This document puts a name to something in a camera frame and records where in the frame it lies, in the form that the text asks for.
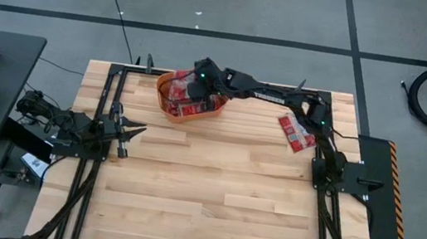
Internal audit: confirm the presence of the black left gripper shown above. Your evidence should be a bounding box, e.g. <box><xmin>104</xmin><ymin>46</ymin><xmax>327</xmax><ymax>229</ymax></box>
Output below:
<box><xmin>85</xmin><ymin>98</ymin><xmax>151</xmax><ymax>162</ymax></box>

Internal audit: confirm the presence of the red popcorn bag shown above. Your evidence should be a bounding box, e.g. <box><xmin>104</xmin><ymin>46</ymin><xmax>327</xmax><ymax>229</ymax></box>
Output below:
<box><xmin>172</xmin><ymin>97</ymin><xmax>217</xmax><ymax>122</ymax></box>
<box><xmin>167</xmin><ymin>68</ymin><xmax>197</xmax><ymax>105</ymax></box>
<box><xmin>274</xmin><ymin>110</ymin><xmax>321</xmax><ymax>156</ymax></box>

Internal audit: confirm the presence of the orange plastic basket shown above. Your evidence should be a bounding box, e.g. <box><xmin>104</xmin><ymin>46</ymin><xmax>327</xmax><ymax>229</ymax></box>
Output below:
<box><xmin>150</xmin><ymin>66</ymin><xmax>233</xmax><ymax>131</ymax></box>

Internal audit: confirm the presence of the small white box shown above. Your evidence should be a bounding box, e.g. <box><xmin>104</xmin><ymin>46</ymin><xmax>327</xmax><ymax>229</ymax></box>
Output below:
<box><xmin>19</xmin><ymin>150</ymin><xmax>51</xmax><ymax>182</ymax></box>

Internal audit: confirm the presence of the black platform with hazard stripes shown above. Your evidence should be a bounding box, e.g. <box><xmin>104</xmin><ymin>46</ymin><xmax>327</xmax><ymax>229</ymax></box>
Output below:
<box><xmin>342</xmin><ymin>134</ymin><xmax>427</xmax><ymax>239</ymax></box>

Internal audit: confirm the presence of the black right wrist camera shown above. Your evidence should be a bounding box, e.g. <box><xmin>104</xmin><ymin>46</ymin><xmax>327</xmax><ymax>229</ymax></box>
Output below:
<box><xmin>191</xmin><ymin>55</ymin><xmax>226</xmax><ymax>88</ymax></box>

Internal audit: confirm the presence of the long thin black floor cable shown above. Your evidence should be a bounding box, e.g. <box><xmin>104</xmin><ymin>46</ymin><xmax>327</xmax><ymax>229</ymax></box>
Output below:
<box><xmin>87</xmin><ymin>0</ymin><xmax>144</xmax><ymax>64</ymax></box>

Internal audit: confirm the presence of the black aluminium table frame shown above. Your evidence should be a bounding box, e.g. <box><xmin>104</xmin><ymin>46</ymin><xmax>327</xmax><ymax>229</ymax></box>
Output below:
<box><xmin>28</xmin><ymin>41</ymin><xmax>401</xmax><ymax>239</ymax></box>

